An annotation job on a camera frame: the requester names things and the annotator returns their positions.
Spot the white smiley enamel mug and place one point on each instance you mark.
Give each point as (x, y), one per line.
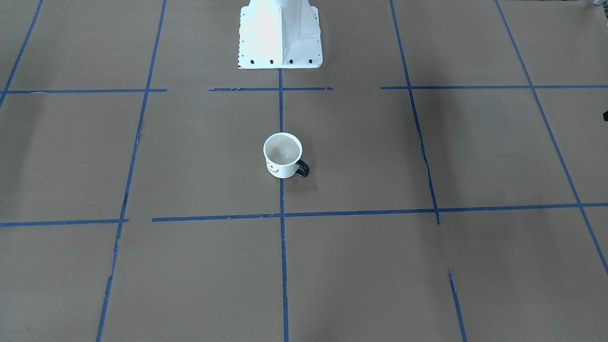
(283, 156)

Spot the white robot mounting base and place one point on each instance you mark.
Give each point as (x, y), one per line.
(279, 34)

